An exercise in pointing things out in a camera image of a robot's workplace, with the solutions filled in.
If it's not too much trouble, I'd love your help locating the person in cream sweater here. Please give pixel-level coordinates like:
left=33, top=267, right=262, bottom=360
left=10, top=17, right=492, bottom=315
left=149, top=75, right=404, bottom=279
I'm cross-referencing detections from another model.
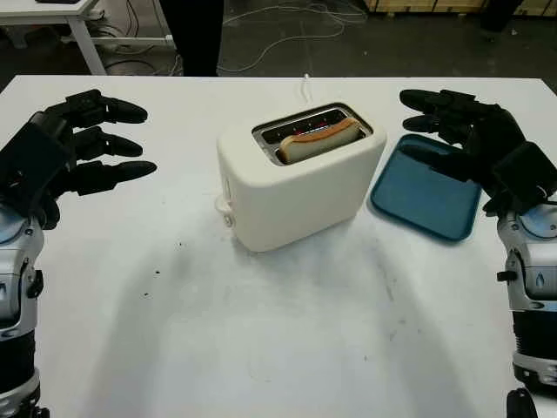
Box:
left=167, top=0, right=225, bottom=78

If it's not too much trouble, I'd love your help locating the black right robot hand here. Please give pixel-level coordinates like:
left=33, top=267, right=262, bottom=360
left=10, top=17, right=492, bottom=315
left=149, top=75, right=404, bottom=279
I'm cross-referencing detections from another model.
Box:
left=399, top=89, right=529, bottom=215

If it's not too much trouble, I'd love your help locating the white floor cable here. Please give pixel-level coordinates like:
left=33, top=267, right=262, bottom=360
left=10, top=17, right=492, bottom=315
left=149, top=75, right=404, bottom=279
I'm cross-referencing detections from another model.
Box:
left=216, top=2, right=369, bottom=73

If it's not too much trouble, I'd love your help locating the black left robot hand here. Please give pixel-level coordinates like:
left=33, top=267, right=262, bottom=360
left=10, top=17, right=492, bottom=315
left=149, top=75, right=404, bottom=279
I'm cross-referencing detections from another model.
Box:
left=25, top=88, right=158, bottom=231

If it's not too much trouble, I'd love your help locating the white toaster power cord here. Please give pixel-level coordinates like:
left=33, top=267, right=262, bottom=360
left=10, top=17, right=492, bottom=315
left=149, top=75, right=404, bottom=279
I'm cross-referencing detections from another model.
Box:
left=298, top=73, right=314, bottom=105

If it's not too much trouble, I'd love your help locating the cream white toaster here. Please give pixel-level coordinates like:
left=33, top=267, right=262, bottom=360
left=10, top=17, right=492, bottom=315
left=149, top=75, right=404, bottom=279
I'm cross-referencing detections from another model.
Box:
left=216, top=102, right=388, bottom=253

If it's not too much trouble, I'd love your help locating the toast slice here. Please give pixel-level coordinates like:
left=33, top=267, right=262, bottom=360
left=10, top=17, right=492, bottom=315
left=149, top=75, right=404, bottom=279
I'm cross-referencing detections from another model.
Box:
left=278, top=116, right=363, bottom=165

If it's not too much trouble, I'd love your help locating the bystander in dark trousers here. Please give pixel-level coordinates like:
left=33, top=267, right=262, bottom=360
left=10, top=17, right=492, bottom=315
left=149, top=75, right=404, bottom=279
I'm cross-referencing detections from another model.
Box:
left=480, top=0, right=519, bottom=43

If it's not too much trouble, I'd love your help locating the white desk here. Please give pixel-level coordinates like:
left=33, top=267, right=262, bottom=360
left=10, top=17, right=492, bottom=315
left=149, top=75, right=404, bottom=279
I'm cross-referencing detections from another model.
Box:
left=0, top=0, right=184, bottom=76

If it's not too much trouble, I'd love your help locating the teal plastic tray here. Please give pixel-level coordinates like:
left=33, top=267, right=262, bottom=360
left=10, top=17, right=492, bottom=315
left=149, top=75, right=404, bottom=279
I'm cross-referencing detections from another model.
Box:
left=369, top=132, right=483, bottom=243

